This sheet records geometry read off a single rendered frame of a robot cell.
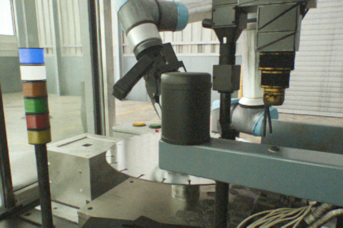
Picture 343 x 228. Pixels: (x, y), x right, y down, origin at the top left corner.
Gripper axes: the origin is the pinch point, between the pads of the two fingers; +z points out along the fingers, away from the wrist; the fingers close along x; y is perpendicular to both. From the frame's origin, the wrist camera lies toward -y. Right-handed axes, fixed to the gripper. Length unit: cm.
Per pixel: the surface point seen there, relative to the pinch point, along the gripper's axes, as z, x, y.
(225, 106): 0.5, -9.8, 8.6
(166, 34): -326, 535, 286
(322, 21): -159, 308, 481
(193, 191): 13.6, 0.1, -0.7
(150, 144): 0.6, 4.6, -4.4
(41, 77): -17.9, -1.8, -21.9
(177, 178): 9.9, -12.6, -7.1
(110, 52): -40, 35, 3
